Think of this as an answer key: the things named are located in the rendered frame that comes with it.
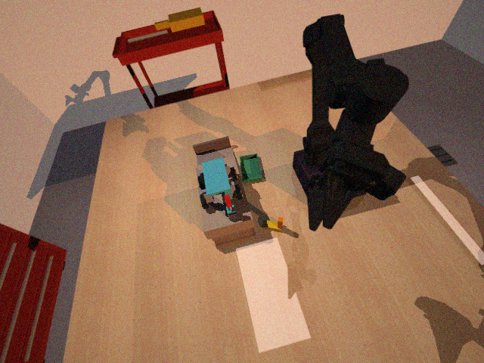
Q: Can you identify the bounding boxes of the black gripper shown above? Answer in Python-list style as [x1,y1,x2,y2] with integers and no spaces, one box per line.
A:
[305,129,389,231]

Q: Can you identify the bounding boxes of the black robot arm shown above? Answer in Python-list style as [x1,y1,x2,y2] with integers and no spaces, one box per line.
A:
[302,14,409,200]

